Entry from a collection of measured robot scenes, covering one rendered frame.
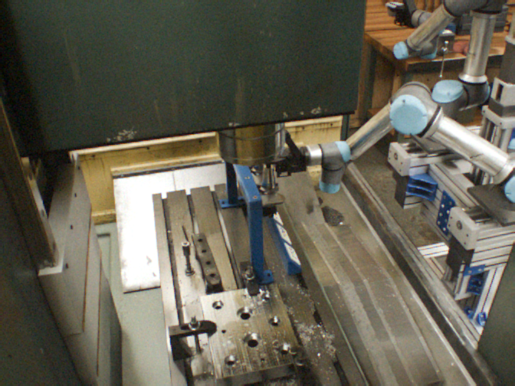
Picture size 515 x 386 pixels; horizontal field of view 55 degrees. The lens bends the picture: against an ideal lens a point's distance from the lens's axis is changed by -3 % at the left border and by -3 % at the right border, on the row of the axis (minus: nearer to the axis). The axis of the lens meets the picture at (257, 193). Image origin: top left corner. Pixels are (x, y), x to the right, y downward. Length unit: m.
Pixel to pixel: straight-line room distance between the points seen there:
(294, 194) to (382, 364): 0.92
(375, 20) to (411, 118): 2.61
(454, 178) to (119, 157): 1.43
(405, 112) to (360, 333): 0.72
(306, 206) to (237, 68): 1.39
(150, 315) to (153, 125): 1.14
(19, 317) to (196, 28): 0.58
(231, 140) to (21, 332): 0.55
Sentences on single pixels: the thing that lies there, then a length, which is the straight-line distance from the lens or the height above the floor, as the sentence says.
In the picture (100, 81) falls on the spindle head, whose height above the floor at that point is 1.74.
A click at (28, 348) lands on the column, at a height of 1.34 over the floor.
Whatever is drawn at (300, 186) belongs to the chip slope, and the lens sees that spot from 2.31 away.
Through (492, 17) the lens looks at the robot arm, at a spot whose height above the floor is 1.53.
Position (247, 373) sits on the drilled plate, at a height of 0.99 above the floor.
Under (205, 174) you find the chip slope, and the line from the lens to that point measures 2.32.
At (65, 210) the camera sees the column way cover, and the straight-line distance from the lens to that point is 1.19.
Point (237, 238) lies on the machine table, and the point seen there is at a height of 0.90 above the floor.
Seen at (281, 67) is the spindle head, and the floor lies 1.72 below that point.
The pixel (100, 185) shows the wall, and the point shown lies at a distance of 2.38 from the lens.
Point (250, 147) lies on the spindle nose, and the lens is 1.08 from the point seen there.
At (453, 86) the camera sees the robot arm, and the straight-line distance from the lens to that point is 2.19.
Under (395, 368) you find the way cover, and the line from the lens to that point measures 1.71.
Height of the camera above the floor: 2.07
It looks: 35 degrees down
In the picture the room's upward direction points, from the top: 2 degrees counter-clockwise
